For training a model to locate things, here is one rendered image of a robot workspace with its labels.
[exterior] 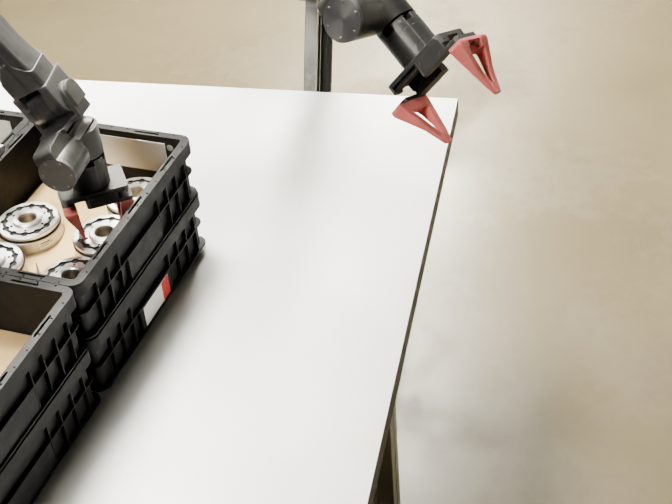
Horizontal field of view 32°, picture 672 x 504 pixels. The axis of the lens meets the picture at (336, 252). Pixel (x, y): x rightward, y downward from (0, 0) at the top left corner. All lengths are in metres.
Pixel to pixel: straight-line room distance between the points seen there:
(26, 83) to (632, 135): 2.27
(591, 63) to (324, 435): 2.45
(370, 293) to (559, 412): 0.89
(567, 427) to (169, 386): 1.14
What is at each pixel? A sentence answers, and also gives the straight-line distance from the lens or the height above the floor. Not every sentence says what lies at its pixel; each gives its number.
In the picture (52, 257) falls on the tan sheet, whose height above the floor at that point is 0.83.
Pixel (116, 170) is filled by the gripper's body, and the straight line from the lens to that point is 1.90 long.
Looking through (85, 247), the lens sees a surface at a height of 0.86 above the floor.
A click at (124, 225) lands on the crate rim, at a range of 1.83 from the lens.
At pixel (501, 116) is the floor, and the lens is 3.72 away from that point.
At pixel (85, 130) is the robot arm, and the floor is 1.07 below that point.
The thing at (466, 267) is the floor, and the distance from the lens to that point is 3.13.
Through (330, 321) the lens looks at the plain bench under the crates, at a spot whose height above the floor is 0.70.
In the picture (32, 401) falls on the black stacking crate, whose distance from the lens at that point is 1.70.
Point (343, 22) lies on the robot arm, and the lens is 1.46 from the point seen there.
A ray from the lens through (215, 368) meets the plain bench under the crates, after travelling 1.90.
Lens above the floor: 2.01
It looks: 39 degrees down
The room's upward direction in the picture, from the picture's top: 5 degrees counter-clockwise
